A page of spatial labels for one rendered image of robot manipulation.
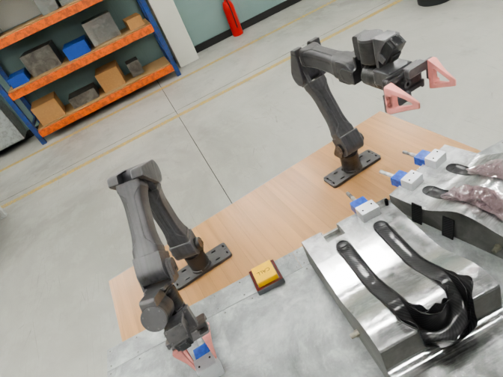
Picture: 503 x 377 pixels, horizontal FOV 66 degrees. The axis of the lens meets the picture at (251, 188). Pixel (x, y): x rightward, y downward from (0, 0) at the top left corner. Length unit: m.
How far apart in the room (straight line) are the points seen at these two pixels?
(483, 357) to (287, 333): 0.42
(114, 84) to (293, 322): 4.97
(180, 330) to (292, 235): 0.50
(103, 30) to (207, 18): 1.53
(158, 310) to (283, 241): 0.49
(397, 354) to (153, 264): 0.53
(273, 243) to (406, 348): 0.54
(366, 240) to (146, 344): 0.66
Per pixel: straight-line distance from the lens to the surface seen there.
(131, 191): 0.95
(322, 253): 1.01
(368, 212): 1.05
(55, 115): 5.78
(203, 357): 1.01
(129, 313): 1.31
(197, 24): 6.20
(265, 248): 1.21
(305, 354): 0.98
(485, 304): 0.89
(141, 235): 0.92
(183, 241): 1.13
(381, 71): 0.94
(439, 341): 0.84
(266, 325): 1.05
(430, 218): 1.13
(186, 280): 1.25
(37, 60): 5.68
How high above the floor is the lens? 1.65
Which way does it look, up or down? 36 degrees down
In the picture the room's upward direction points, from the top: 25 degrees counter-clockwise
